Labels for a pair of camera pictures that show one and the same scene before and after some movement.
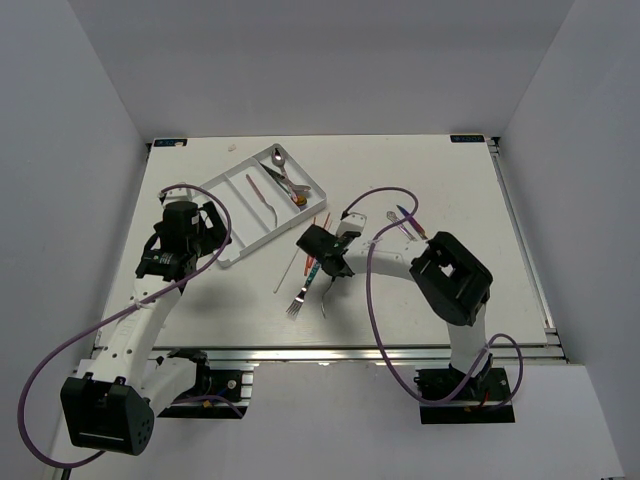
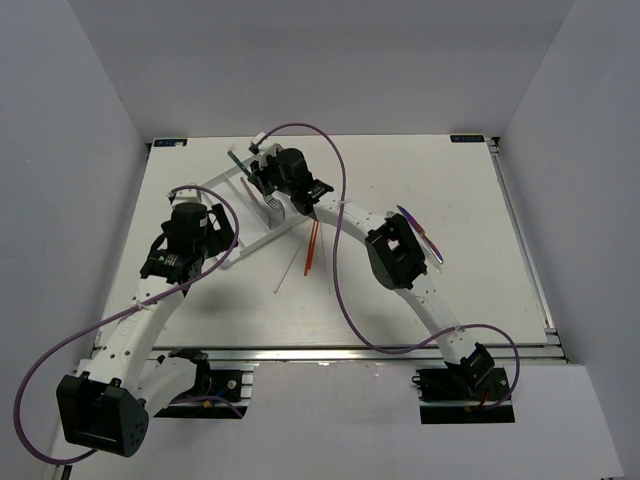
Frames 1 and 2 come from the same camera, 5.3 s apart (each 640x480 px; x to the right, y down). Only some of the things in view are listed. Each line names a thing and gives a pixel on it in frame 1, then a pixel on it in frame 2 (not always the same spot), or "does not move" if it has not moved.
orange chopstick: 307,257 does not move
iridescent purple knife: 410,218 does not move
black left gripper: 213,234 does not move
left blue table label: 169,142 does not move
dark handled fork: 323,296 to 273,203
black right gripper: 337,237 to 259,174
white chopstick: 281,278 does not move
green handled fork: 294,308 to 239,163
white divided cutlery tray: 262,196 does not move
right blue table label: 467,138 does not move
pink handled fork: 255,187 to 253,192
